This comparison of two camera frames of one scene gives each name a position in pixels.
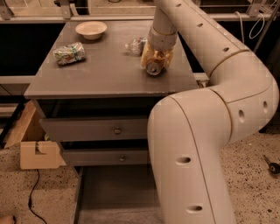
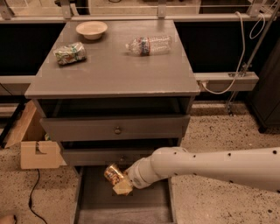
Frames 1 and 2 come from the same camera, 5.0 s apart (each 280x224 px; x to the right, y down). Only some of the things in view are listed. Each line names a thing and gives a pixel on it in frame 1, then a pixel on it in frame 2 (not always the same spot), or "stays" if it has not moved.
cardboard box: [36, 151] stays
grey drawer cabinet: [93, 94] stays
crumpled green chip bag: [69, 53] stays
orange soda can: [154, 66] -> [113, 174]
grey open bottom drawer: [116, 194] stays
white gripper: [161, 41] -> [136, 174]
